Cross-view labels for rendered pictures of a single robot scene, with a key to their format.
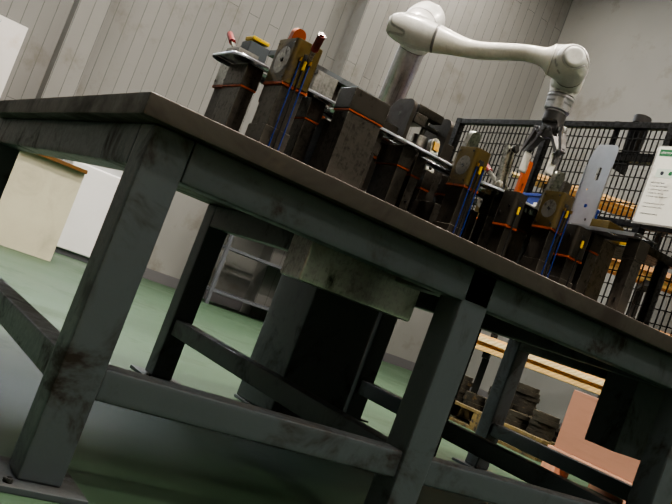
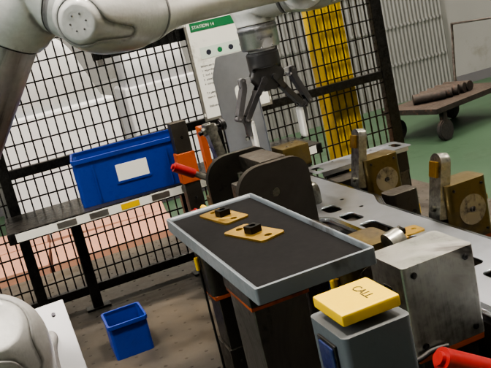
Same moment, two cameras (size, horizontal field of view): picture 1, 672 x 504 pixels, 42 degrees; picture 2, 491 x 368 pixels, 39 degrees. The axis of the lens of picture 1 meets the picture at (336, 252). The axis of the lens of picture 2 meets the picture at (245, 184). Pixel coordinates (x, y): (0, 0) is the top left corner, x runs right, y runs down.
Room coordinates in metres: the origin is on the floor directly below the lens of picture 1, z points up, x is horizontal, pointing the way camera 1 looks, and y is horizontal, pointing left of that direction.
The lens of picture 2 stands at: (2.61, 1.06, 1.42)
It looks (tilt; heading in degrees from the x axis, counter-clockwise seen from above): 13 degrees down; 284
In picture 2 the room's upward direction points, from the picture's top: 13 degrees counter-clockwise
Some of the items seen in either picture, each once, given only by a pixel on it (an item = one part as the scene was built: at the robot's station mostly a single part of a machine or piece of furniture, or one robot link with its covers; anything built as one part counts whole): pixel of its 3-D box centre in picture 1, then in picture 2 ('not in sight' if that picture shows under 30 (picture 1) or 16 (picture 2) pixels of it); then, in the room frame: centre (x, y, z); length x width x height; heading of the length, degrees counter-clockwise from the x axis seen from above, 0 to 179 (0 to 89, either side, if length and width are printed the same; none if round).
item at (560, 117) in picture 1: (551, 125); (265, 70); (2.91, -0.53, 1.30); 0.08 x 0.07 x 0.09; 32
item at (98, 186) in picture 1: (91, 194); not in sight; (8.82, 2.51, 0.65); 0.69 x 0.59 x 1.30; 122
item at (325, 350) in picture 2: not in sight; (330, 357); (2.71, 0.48, 1.11); 0.03 x 0.01 x 0.03; 122
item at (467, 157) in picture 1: (458, 206); (476, 261); (2.53, -0.29, 0.87); 0.12 x 0.07 x 0.35; 32
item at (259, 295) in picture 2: (324, 77); (253, 237); (2.82, 0.24, 1.16); 0.37 x 0.14 x 0.02; 122
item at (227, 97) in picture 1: (227, 116); not in sight; (2.32, 0.40, 0.84); 0.12 x 0.05 x 0.29; 32
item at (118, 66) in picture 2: not in sight; (160, 111); (4.82, -5.09, 0.76); 0.76 x 0.64 x 1.53; 120
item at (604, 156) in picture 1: (590, 189); (242, 117); (3.04, -0.76, 1.17); 0.12 x 0.01 x 0.34; 32
